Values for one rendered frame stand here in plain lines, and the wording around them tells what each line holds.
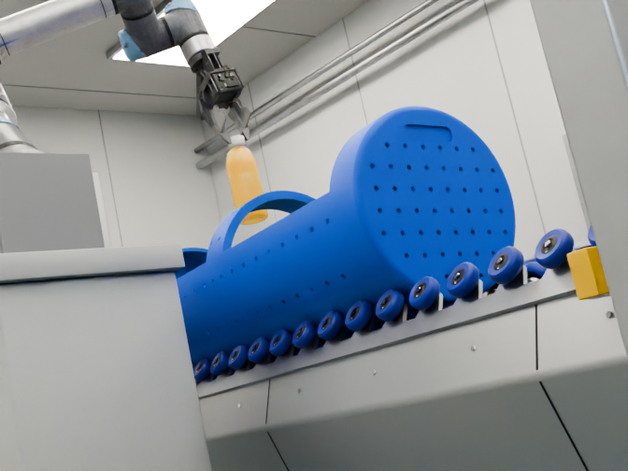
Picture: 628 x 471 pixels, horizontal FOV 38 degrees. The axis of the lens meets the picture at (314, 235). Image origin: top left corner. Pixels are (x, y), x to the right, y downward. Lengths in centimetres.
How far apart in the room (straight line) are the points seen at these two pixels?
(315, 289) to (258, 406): 27
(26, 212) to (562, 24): 102
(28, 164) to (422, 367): 72
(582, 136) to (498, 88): 493
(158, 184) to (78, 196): 584
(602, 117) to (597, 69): 3
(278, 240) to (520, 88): 419
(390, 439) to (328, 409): 12
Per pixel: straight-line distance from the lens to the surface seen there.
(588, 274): 89
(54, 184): 153
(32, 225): 149
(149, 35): 212
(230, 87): 205
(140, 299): 143
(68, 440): 135
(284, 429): 143
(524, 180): 542
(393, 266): 120
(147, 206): 725
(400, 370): 118
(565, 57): 65
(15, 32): 204
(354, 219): 120
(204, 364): 172
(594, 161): 63
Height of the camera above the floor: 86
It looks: 10 degrees up
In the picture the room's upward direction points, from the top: 12 degrees counter-clockwise
